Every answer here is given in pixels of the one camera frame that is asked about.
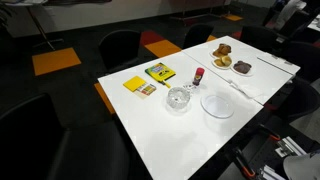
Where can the cut glass bowl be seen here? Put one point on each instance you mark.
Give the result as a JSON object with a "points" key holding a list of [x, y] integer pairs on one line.
{"points": [[174, 104]]}

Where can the chocolate cross bread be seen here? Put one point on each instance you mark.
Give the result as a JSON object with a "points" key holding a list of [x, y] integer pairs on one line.
{"points": [[242, 67]]}

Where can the large black office chair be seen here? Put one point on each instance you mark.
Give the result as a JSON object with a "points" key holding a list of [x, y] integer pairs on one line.
{"points": [[40, 146]]}

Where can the white plate under croissant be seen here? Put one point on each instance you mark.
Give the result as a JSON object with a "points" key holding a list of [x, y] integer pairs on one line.
{"points": [[216, 66]]}

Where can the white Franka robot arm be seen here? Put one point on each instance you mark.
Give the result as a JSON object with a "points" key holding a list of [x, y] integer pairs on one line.
{"points": [[301, 166]]}

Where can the red cap purple bottle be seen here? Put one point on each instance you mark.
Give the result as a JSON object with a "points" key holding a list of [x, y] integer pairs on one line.
{"points": [[198, 76]]}

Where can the white paper napkin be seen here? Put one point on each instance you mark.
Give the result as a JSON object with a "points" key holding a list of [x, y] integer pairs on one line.
{"points": [[246, 89]]}

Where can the yellow marker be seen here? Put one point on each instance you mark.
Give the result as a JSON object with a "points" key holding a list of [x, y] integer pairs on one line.
{"points": [[166, 84]]}

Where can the yellow green crayon box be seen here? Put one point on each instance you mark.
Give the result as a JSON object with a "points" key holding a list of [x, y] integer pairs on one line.
{"points": [[160, 71]]}

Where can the white plate under chocolate bread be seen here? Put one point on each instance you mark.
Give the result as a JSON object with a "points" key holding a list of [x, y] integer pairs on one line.
{"points": [[242, 74]]}

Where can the brown stacked sweet bread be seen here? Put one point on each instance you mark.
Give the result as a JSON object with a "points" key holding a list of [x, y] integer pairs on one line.
{"points": [[222, 50]]}

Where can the golden croissant bread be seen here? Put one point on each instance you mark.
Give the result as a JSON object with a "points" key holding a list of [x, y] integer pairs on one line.
{"points": [[223, 61]]}

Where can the small glass bowl lid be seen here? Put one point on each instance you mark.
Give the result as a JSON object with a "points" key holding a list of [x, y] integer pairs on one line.
{"points": [[178, 94]]}

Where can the yellow sticky note pad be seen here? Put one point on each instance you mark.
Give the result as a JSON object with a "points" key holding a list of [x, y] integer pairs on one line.
{"points": [[134, 83]]}

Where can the orange black clamp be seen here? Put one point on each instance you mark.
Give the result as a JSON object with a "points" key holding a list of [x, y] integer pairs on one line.
{"points": [[245, 165], [269, 131]]}

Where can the black tripod stand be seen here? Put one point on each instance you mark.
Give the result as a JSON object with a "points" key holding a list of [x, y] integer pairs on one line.
{"points": [[41, 31]]}

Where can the clear plastic wrapper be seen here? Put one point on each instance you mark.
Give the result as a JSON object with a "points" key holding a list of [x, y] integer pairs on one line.
{"points": [[189, 86]]}

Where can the multicoloured crayon card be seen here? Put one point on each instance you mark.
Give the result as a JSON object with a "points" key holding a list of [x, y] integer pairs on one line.
{"points": [[146, 90]]}

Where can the silver metal bracket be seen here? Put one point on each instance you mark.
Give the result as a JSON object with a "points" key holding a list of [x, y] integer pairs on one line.
{"points": [[289, 146]]}

